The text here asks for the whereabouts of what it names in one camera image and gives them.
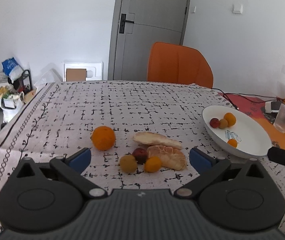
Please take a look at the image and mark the orange red cartoon mat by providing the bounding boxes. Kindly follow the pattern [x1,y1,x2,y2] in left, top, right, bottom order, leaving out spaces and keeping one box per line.
[217,91,285,156]

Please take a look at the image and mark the small red plum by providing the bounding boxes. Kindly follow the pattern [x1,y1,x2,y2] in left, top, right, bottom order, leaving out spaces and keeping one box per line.
[132,148,148,165]

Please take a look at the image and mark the white plate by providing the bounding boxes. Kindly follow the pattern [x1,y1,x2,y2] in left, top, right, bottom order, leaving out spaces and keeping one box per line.
[202,105,272,159]

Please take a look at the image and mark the red plum in plate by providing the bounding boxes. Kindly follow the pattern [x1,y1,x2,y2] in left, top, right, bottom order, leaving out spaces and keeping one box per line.
[209,118,220,128]

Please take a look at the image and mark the black metal rack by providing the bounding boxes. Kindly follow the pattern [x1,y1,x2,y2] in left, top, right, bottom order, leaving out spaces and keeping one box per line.
[0,70,33,95]

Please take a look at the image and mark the small orange kumquat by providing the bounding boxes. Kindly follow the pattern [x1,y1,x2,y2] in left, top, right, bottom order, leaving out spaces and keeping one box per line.
[144,156,162,173]

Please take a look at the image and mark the small kumquat in plate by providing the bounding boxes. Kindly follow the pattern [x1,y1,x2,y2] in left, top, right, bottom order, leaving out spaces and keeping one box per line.
[227,139,238,148]

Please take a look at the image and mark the clear plastic cup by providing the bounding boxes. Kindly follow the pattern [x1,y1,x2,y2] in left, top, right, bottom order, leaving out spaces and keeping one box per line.
[273,103,285,133]

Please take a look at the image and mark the green fruit in plate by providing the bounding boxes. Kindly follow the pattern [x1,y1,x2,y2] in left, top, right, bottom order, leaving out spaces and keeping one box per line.
[219,119,228,129]

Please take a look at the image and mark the orange fruit in plate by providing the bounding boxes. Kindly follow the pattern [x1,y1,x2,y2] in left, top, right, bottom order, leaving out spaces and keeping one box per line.
[223,112,236,127]

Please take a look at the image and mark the black usb cable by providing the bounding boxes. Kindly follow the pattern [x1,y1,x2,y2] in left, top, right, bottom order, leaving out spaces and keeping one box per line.
[211,87,285,111]

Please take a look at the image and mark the black door handle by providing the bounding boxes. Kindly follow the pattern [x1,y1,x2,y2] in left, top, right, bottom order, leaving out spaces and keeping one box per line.
[119,14,134,34]

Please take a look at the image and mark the blue white bag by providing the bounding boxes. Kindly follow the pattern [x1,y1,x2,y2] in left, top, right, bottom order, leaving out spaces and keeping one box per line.
[1,58,24,81]

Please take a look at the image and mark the grey door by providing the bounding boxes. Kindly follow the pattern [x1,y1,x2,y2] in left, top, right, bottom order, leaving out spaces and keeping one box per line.
[108,0,190,81]

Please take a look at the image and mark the white charger block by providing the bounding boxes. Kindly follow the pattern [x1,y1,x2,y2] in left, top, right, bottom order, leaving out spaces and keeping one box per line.
[265,100,282,114]

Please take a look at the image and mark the white foam packaging board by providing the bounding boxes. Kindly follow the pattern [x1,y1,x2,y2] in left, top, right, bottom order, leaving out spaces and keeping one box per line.
[63,62,103,82]

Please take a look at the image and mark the olive green small fruit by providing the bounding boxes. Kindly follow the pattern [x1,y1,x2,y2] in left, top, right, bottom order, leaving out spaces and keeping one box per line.
[119,154,138,173]

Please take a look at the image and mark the white tote bag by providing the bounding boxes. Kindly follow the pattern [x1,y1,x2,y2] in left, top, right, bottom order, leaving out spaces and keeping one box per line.
[0,92,25,123]

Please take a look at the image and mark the large orange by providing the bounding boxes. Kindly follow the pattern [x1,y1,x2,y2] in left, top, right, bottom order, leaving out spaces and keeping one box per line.
[91,126,116,151]

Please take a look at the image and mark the orange chair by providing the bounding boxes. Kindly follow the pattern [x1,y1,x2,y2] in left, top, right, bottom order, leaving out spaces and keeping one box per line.
[147,42,214,88]

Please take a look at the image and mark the white light switch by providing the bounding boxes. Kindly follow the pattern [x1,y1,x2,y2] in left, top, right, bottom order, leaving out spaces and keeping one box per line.
[232,3,243,14]

